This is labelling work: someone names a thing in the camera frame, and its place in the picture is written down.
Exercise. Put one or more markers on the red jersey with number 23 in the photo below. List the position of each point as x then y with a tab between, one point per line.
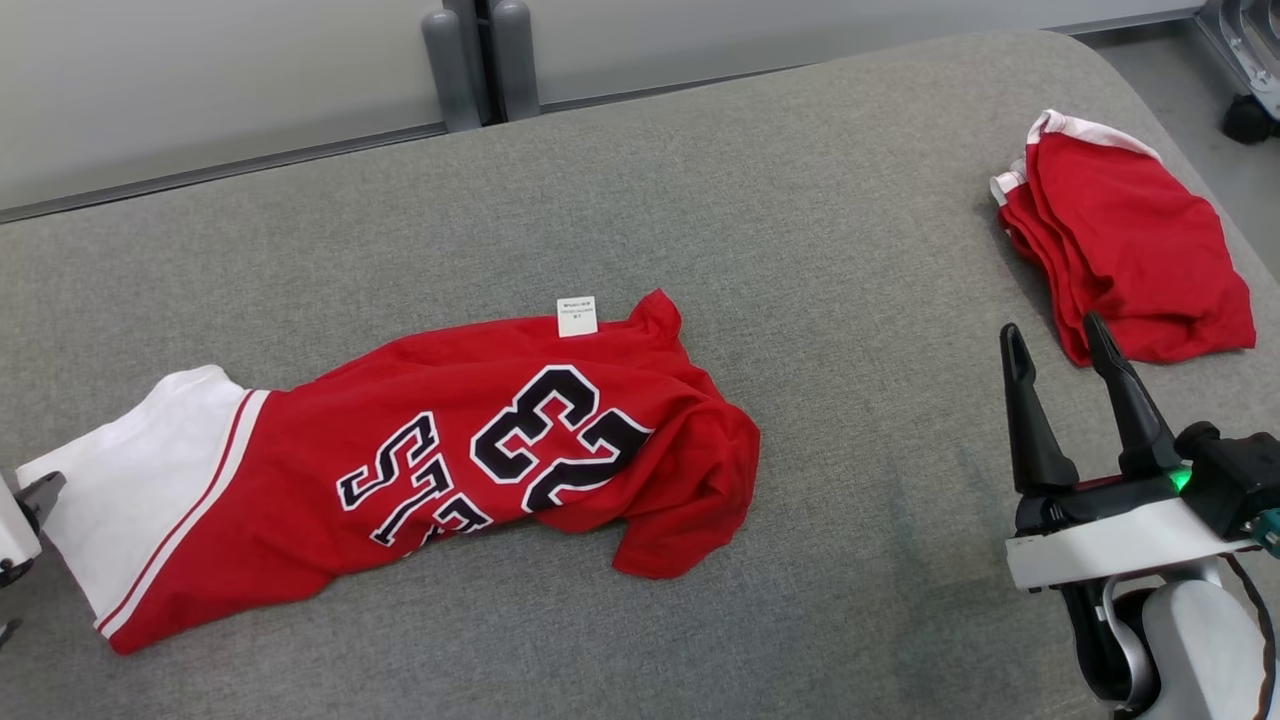
300	470

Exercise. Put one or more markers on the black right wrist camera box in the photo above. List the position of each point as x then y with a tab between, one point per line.
1235	480

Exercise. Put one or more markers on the red shorts with white band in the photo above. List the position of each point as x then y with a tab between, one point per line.
1130	240

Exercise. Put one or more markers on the grey metal partition post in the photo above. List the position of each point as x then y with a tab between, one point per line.
485	50

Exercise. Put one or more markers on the grey metal stand with casters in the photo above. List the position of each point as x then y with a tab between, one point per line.
1250	60

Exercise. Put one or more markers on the grey cylindrical post bumper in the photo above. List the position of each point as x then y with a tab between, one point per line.
450	70
515	60

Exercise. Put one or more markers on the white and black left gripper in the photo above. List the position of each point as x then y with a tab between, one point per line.
12	530

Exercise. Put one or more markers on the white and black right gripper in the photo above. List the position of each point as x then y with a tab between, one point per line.
1110	545

